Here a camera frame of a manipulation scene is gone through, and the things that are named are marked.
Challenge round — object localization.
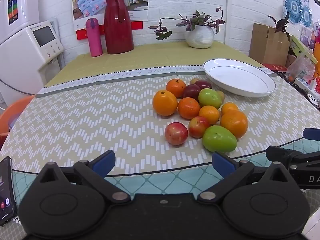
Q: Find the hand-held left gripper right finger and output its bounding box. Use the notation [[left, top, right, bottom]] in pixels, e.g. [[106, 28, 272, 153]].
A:
[[197, 152, 297, 204]]

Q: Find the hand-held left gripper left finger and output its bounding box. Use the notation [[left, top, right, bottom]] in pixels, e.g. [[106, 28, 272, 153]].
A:
[[37, 150, 131, 205]]

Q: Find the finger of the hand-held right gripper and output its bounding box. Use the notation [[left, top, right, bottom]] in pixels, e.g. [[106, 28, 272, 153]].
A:
[[303, 128, 320, 141], [265, 145, 320, 165]]

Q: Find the green mango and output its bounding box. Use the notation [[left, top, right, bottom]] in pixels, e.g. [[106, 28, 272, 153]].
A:
[[198, 88, 222, 110], [202, 125, 237, 153]]

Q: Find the large orange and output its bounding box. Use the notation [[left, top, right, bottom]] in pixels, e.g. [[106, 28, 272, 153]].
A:
[[220, 110, 248, 139], [152, 90, 178, 117]]

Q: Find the red yellow plum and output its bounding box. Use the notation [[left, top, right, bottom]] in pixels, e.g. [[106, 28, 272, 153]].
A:
[[188, 116, 210, 139], [164, 122, 189, 146]]

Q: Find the dark red plum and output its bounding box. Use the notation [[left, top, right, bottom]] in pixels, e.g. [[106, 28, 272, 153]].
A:
[[183, 84, 202, 102], [194, 80, 212, 90]]

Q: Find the white plate with thin rim line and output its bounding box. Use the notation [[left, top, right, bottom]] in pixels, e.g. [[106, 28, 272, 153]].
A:
[[203, 59, 277, 97]]

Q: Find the white power strip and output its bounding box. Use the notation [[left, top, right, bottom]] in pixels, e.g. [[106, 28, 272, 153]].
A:
[[295, 77, 320, 103]]

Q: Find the zigzag patterned tablecloth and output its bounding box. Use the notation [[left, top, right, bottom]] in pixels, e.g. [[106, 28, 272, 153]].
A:
[[0, 41, 320, 180]]

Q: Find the teal diamond patterned cloth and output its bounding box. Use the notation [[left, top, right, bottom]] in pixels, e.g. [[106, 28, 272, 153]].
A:
[[10, 137, 320, 240]]

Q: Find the clear plastic bag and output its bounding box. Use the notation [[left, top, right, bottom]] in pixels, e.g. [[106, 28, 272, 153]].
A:
[[285, 50, 315, 83]]

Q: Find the red packet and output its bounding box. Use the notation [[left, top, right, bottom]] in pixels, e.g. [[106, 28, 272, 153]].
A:
[[262, 64, 288, 72]]

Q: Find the green box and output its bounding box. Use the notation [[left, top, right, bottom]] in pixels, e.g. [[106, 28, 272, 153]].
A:
[[290, 35, 318, 63]]

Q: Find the large cardboard box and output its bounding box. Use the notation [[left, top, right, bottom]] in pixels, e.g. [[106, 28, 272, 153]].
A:
[[249, 23, 290, 67]]

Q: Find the black smartphone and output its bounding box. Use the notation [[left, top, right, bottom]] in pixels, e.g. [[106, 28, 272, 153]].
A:
[[0, 156, 18, 227]]

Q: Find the orange chair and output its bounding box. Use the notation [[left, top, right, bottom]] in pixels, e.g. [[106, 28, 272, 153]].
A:
[[0, 95, 34, 145]]

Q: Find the dark purple leafy plant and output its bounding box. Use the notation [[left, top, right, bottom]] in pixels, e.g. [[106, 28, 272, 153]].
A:
[[267, 11, 292, 42]]

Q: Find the pink bottle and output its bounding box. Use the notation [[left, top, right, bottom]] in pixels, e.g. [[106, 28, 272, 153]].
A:
[[86, 17, 103, 57]]

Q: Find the white water dispenser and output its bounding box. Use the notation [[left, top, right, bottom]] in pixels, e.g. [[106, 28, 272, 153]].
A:
[[0, 20, 64, 105]]

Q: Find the purple plant in white pot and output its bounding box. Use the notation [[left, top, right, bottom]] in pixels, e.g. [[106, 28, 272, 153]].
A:
[[147, 7, 227, 49]]

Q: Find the red thermos jug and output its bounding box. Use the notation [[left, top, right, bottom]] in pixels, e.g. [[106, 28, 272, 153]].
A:
[[104, 0, 135, 55]]

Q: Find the medium blue patterned wall fan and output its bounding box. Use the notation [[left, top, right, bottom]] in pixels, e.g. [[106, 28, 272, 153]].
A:
[[301, 5, 313, 28]]

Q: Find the large blue patterned wall fan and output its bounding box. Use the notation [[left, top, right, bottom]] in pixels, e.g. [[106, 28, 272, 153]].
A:
[[284, 0, 304, 25]]

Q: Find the white wall water purifier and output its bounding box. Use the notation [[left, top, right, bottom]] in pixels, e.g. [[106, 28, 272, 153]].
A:
[[0, 0, 40, 40]]

